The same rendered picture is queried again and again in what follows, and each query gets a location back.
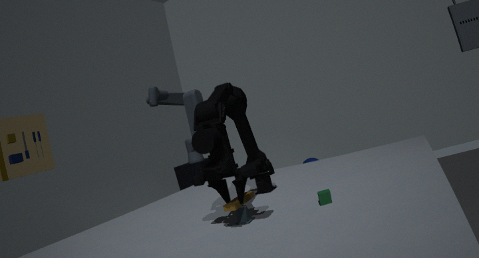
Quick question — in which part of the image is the tan bar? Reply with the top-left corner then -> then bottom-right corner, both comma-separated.
223,191 -> 254,212

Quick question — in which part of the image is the green cube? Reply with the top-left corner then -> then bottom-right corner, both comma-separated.
317,189 -> 333,206

